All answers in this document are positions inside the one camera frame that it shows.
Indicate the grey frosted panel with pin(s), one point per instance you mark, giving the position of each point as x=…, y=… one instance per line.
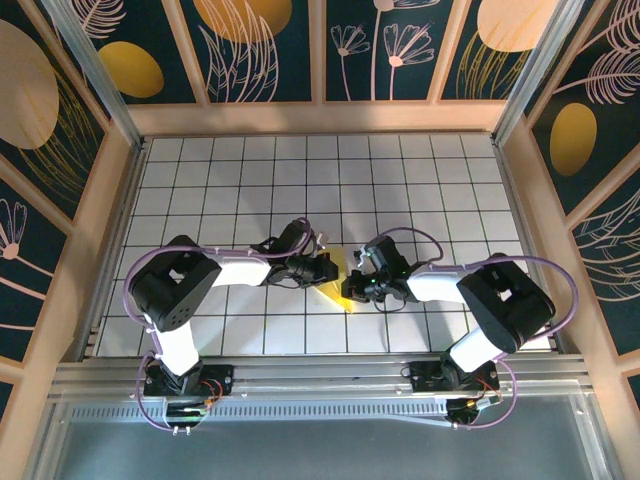
x=320, y=450

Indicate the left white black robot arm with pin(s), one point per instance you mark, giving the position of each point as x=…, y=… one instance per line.
x=240, y=270

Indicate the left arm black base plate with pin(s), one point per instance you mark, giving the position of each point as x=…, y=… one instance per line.
x=222, y=375

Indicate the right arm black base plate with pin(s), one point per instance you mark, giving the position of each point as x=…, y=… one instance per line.
x=420, y=382

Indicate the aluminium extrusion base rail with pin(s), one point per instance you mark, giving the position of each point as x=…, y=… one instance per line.
x=320, y=380

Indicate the wooden enclosure frame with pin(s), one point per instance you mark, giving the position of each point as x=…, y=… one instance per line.
x=320, y=117

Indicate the yellow square paper sheet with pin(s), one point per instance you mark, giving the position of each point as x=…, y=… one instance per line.
x=335, y=296

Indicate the aluminium corner post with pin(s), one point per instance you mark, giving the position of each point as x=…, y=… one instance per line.
x=112, y=100
x=534, y=75

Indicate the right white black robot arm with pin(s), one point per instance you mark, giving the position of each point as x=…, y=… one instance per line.
x=435, y=285

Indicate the aluminium side rail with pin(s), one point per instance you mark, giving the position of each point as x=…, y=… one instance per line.
x=525, y=225
x=120, y=225

